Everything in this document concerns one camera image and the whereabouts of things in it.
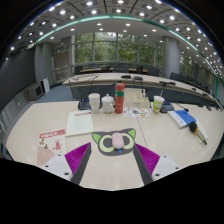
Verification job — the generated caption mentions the group of ceiling lights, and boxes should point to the group of ceiling lights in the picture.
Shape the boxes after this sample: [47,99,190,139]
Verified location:
[6,0,224,81]

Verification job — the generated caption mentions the black handheld microphone orange ring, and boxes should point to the black handheld microphone orange ring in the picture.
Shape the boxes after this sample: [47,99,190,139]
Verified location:
[188,121,208,146]

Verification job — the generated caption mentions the colourful sticker sheet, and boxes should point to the colourful sticker sheet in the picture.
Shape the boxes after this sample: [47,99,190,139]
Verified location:
[123,106,152,119]

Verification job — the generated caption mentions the cat-shaped grey green mouse pad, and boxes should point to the cat-shaped grey green mouse pad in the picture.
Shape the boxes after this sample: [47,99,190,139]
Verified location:
[91,127,137,157]

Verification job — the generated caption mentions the printed paper cup with straw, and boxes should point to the printed paper cup with straw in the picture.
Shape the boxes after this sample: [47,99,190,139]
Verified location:
[152,89,166,114]

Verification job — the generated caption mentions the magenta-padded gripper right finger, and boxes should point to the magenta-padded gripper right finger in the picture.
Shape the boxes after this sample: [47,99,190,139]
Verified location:
[132,143,183,186]

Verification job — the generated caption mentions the white printed paper sheet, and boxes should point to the white printed paper sheet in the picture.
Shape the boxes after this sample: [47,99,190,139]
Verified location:
[65,110,95,138]

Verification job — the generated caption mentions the group of black chairs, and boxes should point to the group of black chairs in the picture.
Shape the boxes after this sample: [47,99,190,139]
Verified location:
[73,63,224,111]

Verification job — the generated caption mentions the pink computer mouse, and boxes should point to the pink computer mouse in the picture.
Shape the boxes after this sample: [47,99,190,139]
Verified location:
[111,132,125,150]

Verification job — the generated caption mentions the white cardboard box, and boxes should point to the white cardboard box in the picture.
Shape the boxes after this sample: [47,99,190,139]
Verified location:
[124,88,150,109]

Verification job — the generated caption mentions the stacked white paper cups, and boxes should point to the stacked white paper cups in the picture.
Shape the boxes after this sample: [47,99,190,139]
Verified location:
[88,92,101,114]

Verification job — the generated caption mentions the red and white pamphlet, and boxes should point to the red and white pamphlet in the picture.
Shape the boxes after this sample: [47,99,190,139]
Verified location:
[35,128,68,167]

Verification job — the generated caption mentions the blue and white book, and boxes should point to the blue and white book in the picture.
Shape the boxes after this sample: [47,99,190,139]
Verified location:
[167,109,198,129]

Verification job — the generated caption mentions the white lidded mug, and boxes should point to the white lidded mug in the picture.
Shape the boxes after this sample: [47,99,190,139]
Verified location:
[100,93,115,115]

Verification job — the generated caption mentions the red drink bottle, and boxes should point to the red drink bottle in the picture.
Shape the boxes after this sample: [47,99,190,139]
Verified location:
[114,82,126,115]

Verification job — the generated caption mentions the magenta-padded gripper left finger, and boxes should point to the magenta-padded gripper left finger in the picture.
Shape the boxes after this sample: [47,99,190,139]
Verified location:
[43,142,93,186]

